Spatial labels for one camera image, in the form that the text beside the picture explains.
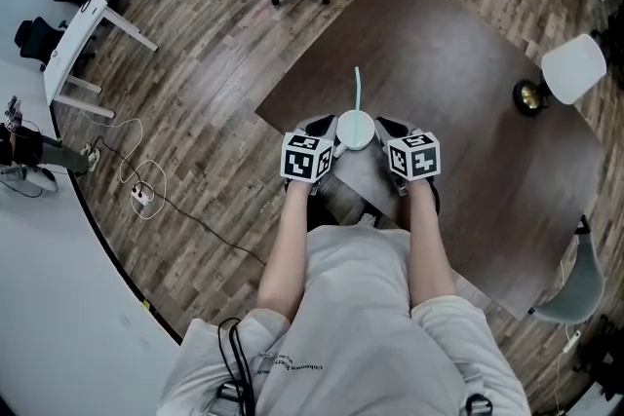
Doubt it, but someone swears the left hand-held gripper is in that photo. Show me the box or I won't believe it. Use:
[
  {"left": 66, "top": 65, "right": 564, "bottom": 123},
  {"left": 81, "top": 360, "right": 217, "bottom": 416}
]
[{"left": 279, "top": 113, "right": 340, "bottom": 197}]

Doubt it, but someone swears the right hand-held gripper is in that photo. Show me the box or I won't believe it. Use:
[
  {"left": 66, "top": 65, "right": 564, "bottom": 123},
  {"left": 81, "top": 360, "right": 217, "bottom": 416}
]
[{"left": 373, "top": 115, "right": 443, "bottom": 198}]

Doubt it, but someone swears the white cup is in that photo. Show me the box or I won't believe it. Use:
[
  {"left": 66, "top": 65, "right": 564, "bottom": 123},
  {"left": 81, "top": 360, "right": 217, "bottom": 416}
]
[{"left": 333, "top": 108, "right": 377, "bottom": 158}]

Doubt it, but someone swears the pale green straw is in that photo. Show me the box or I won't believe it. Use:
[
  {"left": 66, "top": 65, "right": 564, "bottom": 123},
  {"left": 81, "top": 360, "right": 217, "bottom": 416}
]
[{"left": 353, "top": 65, "right": 367, "bottom": 145}]

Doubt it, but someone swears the person's left forearm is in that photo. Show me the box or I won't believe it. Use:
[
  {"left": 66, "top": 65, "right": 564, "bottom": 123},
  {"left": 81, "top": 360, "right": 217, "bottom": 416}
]
[{"left": 255, "top": 181, "right": 314, "bottom": 323}]

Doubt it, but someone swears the person's right forearm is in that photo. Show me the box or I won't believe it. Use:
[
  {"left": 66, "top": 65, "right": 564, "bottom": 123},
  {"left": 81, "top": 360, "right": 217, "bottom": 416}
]
[{"left": 401, "top": 179, "right": 458, "bottom": 311}]

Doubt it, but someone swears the black and gold wheel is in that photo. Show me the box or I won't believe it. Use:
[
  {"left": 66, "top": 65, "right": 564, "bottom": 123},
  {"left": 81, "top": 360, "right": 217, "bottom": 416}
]
[{"left": 512, "top": 78, "right": 551, "bottom": 119}]

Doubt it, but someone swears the person's light grey shirt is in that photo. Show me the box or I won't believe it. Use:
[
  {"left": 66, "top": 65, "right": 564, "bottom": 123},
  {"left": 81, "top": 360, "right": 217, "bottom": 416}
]
[{"left": 157, "top": 223, "right": 533, "bottom": 416}]

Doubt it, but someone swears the white round chair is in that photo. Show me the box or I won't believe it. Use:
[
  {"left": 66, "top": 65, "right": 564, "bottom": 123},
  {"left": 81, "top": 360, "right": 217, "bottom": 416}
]
[{"left": 540, "top": 33, "right": 608, "bottom": 106}]

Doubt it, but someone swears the grey-green chair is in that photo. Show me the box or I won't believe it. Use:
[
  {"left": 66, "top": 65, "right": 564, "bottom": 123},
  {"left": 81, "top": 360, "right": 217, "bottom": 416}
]
[{"left": 527, "top": 213, "right": 608, "bottom": 326}]

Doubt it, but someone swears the black floor cable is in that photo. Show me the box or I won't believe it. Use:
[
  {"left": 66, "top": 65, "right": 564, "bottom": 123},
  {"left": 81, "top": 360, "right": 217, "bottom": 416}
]
[{"left": 93, "top": 134, "right": 267, "bottom": 267}]

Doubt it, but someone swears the white floor cable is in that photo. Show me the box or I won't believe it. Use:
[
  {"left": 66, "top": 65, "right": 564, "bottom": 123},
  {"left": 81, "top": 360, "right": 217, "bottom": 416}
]
[{"left": 62, "top": 110, "right": 170, "bottom": 221}]

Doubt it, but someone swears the black cable on shirt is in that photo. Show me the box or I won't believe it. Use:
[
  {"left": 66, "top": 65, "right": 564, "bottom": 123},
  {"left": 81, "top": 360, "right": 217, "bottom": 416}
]
[{"left": 216, "top": 317, "right": 258, "bottom": 416}]

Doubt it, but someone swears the black strap buckle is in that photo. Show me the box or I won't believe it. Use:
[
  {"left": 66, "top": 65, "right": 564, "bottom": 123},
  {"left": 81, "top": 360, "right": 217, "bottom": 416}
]
[{"left": 464, "top": 393, "right": 494, "bottom": 416}]

